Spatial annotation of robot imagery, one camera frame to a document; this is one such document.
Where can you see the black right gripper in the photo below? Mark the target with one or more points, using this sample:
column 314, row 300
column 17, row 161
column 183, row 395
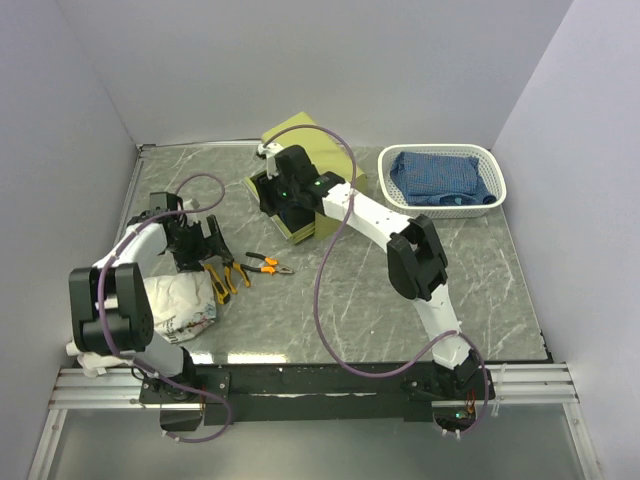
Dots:
column 265, row 188

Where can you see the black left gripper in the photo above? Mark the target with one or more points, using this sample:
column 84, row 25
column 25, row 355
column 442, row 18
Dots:
column 212, row 244

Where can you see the green metal drawer cabinet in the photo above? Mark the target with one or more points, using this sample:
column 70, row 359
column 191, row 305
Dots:
column 326, row 154

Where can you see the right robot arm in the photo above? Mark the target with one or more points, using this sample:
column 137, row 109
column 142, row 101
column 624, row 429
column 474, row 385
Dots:
column 416, row 261

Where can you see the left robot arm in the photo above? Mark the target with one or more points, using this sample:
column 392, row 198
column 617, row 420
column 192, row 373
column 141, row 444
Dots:
column 144, row 244

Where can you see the yellow utility knife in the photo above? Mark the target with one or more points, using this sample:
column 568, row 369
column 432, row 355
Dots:
column 221, row 291

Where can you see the orange black pliers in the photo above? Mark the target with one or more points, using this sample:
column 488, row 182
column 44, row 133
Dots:
column 269, row 265

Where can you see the white cloth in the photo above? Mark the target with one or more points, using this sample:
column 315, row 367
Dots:
column 143, row 321

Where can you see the blue checkered cloth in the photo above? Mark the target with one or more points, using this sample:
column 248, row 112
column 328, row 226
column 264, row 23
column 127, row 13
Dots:
column 439, row 180

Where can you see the white plastic basket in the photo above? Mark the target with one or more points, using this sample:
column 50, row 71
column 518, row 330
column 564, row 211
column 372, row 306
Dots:
column 488, row 169

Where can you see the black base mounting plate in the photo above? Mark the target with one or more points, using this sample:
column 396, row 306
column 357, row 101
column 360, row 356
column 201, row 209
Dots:
column 215, row 409

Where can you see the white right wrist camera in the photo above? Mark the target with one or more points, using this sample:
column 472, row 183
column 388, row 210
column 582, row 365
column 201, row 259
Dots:
column 268, row 153

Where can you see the aluminium frame rail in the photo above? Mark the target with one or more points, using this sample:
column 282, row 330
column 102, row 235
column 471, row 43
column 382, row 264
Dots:
column 511, row 384

